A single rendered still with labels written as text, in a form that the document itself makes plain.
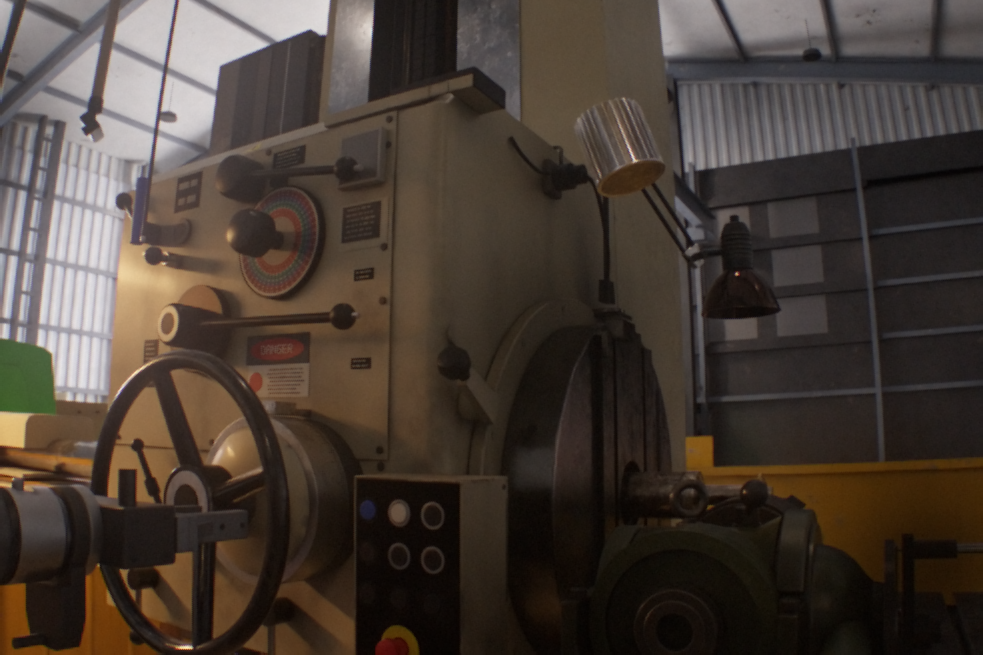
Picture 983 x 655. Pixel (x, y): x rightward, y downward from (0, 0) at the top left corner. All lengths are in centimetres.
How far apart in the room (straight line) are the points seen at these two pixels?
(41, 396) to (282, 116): 326
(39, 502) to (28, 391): 450
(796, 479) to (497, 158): 236
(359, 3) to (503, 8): 51
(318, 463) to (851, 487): 255
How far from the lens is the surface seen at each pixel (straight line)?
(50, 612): 65
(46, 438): 244
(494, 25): 194
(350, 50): 221
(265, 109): 238
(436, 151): 103
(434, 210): 101
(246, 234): 110
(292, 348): 112
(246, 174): 120
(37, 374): 515
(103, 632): 402
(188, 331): 122
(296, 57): 238
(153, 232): 142
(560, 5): 188
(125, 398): 103
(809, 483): 323
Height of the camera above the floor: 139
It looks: 11 degrees up
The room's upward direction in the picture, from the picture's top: straight up
